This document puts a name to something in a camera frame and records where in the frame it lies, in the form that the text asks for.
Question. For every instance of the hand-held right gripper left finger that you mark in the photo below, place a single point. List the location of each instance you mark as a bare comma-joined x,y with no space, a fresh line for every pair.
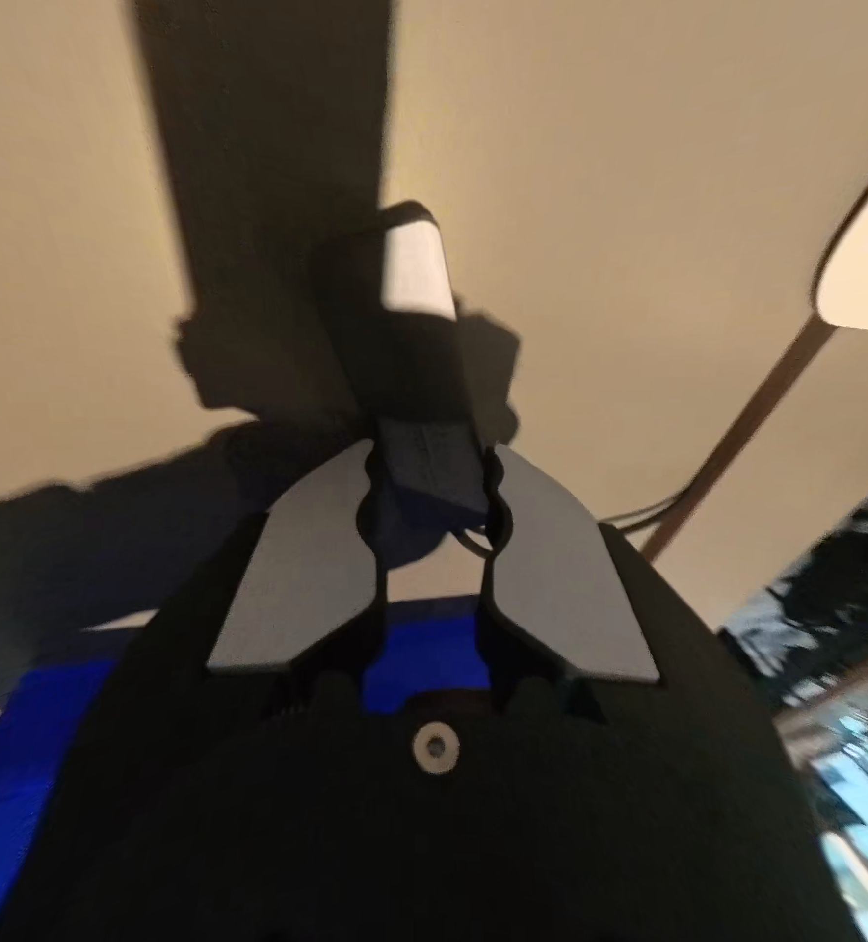
308,559

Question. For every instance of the blue plastic bin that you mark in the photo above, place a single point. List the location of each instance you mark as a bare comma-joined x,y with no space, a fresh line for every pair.
7,736

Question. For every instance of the grey usb hub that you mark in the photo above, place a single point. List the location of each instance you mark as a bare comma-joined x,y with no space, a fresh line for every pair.
415,265

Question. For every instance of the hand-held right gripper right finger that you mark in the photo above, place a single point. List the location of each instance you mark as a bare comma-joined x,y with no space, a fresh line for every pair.
566,574

